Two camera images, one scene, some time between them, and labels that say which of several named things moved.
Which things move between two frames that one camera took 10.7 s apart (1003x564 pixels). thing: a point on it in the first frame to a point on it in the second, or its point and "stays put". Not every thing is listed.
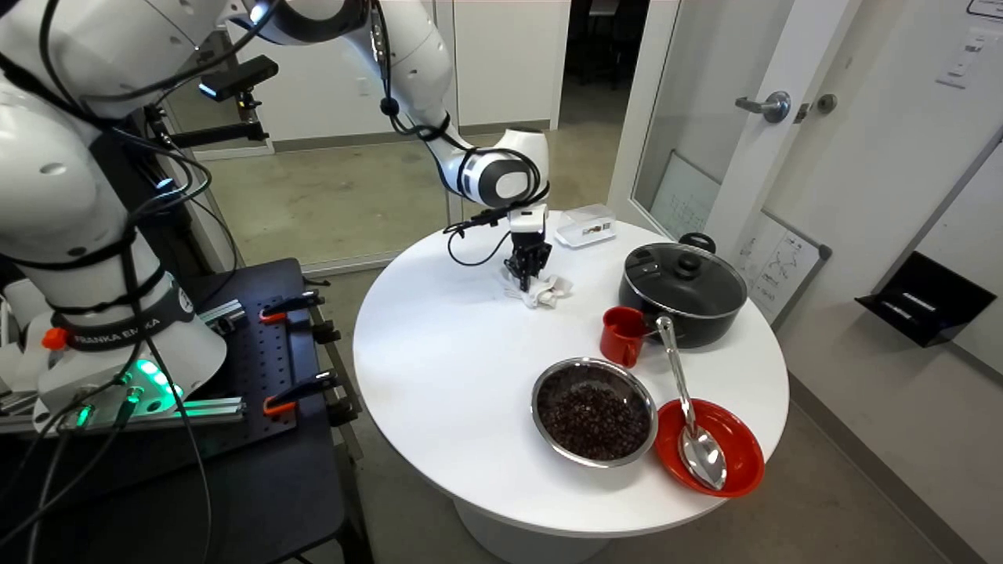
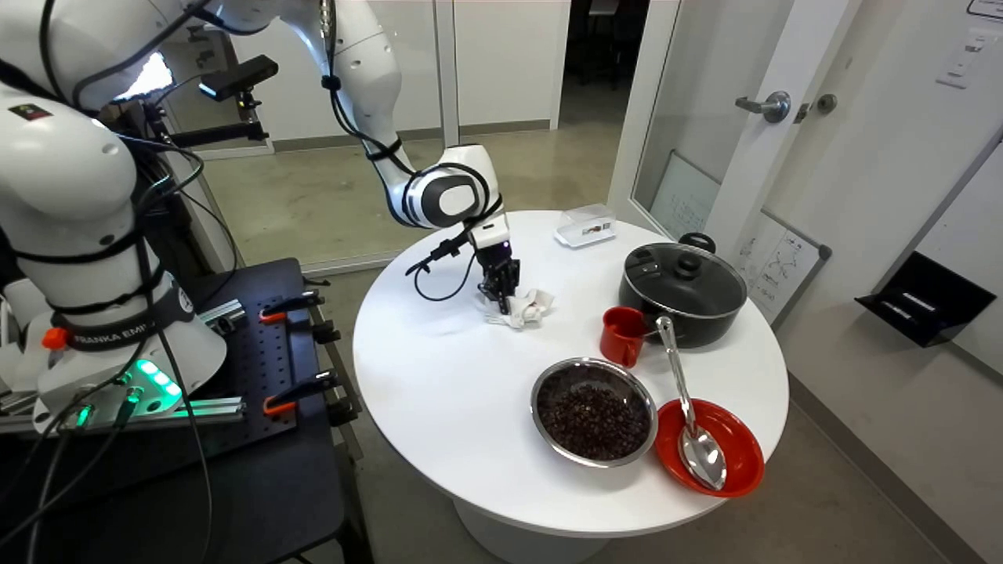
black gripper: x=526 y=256 to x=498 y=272
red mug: x=620 y=333 stays put
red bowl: x=742 y=448 stays put
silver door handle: x=774 y=104 stays put
